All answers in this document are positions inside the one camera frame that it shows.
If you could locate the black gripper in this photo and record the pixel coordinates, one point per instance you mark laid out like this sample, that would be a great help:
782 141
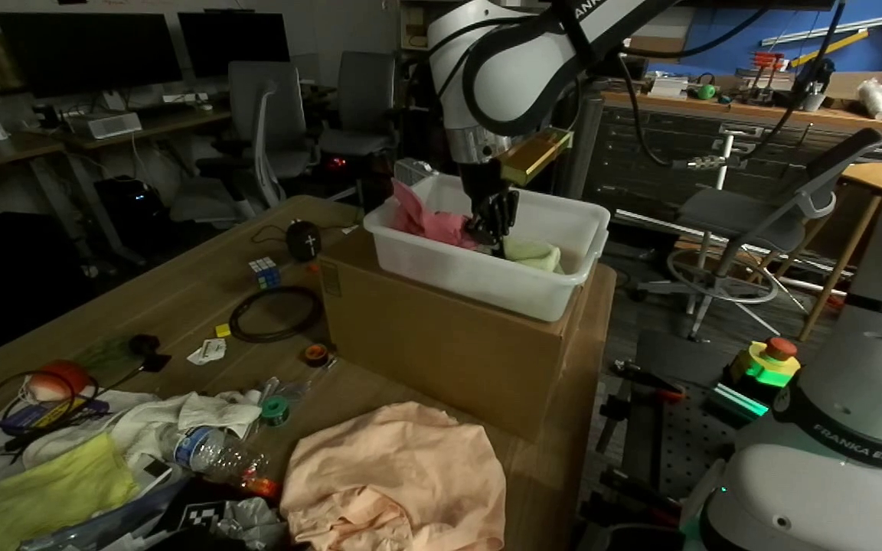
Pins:
494 202

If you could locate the light green cloth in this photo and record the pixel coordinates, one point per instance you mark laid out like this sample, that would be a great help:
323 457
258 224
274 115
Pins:
546 258

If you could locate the pink cloth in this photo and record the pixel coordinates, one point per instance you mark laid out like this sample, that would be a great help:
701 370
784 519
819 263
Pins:
418 218

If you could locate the peach cloth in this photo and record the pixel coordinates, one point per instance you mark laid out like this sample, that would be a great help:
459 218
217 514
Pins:
395 479

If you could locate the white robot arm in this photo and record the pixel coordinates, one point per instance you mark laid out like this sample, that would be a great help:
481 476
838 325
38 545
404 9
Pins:
809 472

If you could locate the white plastic box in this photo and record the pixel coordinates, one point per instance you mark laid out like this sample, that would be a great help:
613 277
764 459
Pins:
572 227

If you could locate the brown cardboard box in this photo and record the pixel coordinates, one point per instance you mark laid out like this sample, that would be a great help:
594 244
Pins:
527 380

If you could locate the black round ball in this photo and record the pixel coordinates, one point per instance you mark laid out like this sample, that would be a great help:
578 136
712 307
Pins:
303 239

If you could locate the rubiks cube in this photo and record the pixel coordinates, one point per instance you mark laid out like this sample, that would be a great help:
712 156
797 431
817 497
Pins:
263 272

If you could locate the grey office chair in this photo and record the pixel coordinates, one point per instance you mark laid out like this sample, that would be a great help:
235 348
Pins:
271 116

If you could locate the grey folding chair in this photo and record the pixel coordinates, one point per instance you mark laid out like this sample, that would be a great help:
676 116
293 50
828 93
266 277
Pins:
776 224

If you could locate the green tape roll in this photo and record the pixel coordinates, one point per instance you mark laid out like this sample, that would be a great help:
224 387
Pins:
274 409

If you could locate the white paper scrap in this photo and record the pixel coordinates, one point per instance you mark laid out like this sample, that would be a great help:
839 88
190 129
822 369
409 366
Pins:
209 352

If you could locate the emergency stop button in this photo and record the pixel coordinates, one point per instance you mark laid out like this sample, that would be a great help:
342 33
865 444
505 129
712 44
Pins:
753 378

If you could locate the middle black monitor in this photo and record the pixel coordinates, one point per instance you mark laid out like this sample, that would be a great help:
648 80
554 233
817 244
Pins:
217 37

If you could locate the black monitor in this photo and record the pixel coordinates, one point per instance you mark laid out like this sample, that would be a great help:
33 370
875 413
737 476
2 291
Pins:
217 37
69 53

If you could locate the plastic water bottle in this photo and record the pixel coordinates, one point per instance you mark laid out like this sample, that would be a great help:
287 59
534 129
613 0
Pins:
221 457

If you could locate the wooden stool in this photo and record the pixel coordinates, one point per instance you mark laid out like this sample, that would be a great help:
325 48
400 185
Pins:
868 179

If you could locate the white sock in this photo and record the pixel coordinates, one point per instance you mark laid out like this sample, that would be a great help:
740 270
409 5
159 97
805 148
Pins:
154 427

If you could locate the left black monitor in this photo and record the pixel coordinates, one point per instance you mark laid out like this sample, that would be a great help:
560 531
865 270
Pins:
69 53

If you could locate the yellow green towel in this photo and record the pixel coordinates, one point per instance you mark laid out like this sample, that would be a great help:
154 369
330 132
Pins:
65 490

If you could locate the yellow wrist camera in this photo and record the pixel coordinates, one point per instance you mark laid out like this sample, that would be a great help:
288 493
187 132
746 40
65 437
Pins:
534 154

